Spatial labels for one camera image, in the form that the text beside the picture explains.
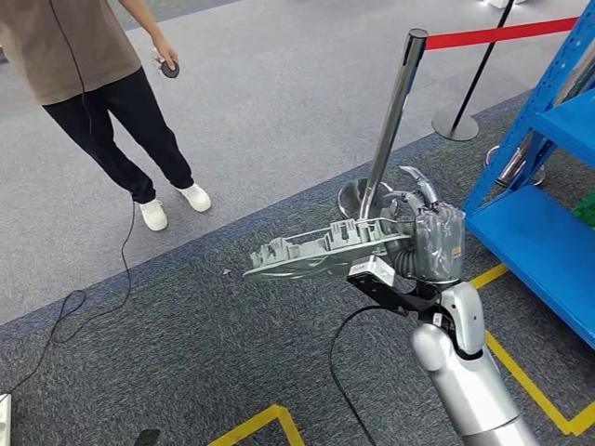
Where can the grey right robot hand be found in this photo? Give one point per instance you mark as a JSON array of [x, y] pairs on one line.
[[439, 246]]

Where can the white display platform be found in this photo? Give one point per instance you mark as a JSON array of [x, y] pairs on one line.
[[504, 3]]

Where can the black round controller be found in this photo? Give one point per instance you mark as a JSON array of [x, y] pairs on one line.
[[170, 71]]

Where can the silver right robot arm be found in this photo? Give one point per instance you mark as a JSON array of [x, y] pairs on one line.
[[470, 381]]

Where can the black stanchion post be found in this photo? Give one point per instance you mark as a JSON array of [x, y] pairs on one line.
[[454, 128]]

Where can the green plastic crate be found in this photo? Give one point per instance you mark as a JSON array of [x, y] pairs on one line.
[[586, 210]]

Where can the chrome stanchion post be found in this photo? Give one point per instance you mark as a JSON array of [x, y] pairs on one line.
[[511, 166], [395, 111]]

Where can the silver wheel hubcap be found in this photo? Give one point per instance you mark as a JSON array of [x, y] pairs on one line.
[[315, 252]]

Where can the person's hand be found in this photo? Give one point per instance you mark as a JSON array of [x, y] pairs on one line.
[[166, 52]]

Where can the red barrier belt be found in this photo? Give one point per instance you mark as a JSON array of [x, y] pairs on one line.
[[502, 34]]

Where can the person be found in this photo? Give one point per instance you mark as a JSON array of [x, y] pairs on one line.
[[69, 55]]

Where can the white floor box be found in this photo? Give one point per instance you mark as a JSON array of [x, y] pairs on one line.
[[4, 421]]

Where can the person's forearm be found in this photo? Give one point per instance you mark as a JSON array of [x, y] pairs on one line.
[[142, 18]]

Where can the blue metal shelf rack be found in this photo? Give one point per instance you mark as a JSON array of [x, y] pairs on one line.
[[534, 246]]

